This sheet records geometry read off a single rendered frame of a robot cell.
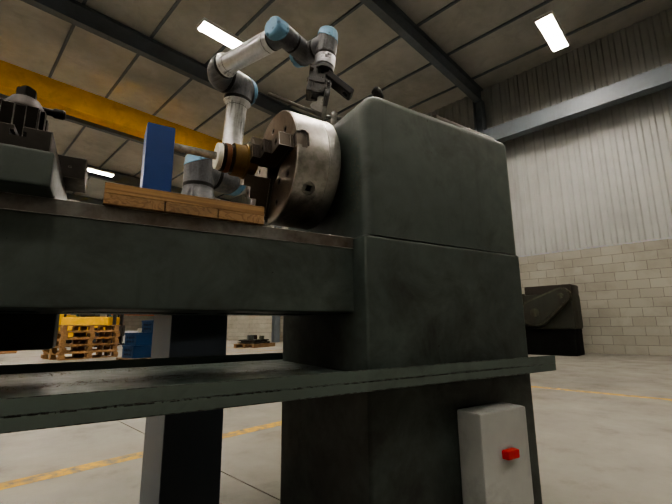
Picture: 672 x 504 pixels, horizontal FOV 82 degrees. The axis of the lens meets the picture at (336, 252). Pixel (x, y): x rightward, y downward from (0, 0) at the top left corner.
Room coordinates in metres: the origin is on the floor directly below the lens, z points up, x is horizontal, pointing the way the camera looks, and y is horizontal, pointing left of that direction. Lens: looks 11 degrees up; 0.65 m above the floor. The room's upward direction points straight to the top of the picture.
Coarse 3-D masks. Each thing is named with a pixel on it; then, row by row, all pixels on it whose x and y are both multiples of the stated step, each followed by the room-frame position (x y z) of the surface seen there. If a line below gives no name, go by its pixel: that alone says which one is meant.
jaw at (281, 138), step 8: (280, 136) 0.88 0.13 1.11; (288, 136) 0.89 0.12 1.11; (296, 136) 0.89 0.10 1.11; (304, 136) 0.90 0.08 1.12; (256, 144) 0.93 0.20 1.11; (264, 144) 0.91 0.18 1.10; (272, 144) 0.91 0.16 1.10; (280, 144) 0.88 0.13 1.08; (288, 144) 0.89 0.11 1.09; (296, 144) 0.89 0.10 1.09; (304, 144) 0.90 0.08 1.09; (256, 152) 0.92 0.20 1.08; (264, 152) 0.91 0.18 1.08; (272, 152) 0.91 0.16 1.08; (280, 152) 0.91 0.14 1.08; (288, 152) 0.92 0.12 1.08; (256, 160) 0.94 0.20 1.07; (264, 160) 0.94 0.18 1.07; (272, 160) 0.94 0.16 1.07; (280, 160) 0.95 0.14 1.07
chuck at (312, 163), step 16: (288, 112) 0.93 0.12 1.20; (272, 128) 1.02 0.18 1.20; (288, 128) 0.93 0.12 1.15; (304, 128) 0.90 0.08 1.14; (320, 128) 0.93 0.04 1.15; (320, 144) 0.91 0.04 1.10; (288, 160) 0.93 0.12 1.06; (304, 160) 0.89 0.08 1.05; (320, 160) 0.91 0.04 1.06; (272, 176) 1.06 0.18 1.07; (288, 176) 0.92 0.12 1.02; (304, 176) 0.91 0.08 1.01; (320, 176) 0.93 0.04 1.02; (272, 192) 1.01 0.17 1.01; (288, 192) 0.92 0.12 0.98; (320, 192) 0.95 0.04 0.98; (272, 208) 1.01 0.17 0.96; (288, 208) 0.95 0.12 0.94; (304, 208) 0.97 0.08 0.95; (272, 224) 1.03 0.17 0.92; (288, 224) 1.03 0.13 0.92; (304, 224) 1.04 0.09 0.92
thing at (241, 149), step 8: (224, 144) 0.91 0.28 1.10; (232, 144) 0.95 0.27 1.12; (240, 144) 0.94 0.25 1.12; (224, 152) 0.91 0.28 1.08; (232, 152) 0.92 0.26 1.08; (240, 152) 0.92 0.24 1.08; (248, 152) 0.93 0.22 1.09; (224, 160) 0.91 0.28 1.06; (232, 160) 0.92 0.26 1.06; (240, 160) 0.93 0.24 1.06; (248, 160) 0.93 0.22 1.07; (224, 168) 0.93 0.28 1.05; (232, 168) 0.94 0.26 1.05; (240, 168) 0.94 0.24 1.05; (248, 168) 0.94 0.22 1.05; (256, 168) 0.97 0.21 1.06; (240, 176) 0.97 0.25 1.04
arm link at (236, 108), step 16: (240, 80) 1.47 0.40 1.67; (224, 96) 1.51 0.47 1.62; (240, 96) 1.49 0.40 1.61; (256, 96) 1.56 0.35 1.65; (240, 112) 1.52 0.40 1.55; (224, 128) 1.53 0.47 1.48; (240, 128) 1.53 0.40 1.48; (224, 176) 1.49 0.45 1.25; (224, 192) 1.56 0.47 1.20; (240, 192) 1.59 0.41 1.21
